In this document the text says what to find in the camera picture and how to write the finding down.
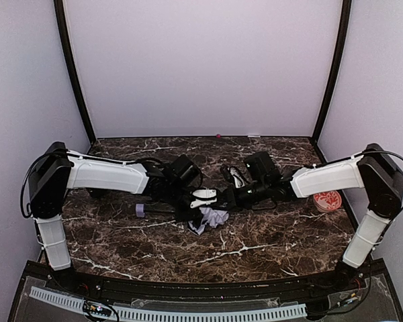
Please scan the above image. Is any lavender folding umbrella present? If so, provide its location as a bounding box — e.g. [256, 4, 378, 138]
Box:
[134, 203, 229, 236]

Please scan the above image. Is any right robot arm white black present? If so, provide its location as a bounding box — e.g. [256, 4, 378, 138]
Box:
[222, 144, 403, 269]

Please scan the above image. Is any right black corner post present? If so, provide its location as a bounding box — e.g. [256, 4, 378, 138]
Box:
[311, 0, 352, 146]

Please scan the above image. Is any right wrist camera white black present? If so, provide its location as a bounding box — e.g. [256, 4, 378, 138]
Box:
[220, 164, 249, 188]

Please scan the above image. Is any black corner post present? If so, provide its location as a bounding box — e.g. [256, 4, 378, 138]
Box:
[53, 0, 97, 144]
[311, 0, 352, 146]

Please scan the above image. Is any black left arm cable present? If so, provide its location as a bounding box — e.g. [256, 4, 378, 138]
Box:
[19, 152, 64, 219]

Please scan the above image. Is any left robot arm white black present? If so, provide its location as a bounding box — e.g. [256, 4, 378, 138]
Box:
[19, 142, 202, 271]

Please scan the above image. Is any grey slotted cable duct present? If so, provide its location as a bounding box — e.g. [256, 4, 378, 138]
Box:
[29, 286, 308, 321]

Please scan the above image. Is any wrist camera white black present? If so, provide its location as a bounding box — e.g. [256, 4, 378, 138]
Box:
[220, 164, 249, 188]
[189, 189, 218, 209]

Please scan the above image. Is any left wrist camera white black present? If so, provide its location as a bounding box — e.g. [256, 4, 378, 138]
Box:
[189, 189, 218, 209]

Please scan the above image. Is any red white patterned bowl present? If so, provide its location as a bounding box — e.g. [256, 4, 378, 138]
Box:
[313, 191, 342, 212]

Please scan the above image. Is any left black corner post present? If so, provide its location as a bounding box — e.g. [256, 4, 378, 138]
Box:
[53, 0, 97, 144]

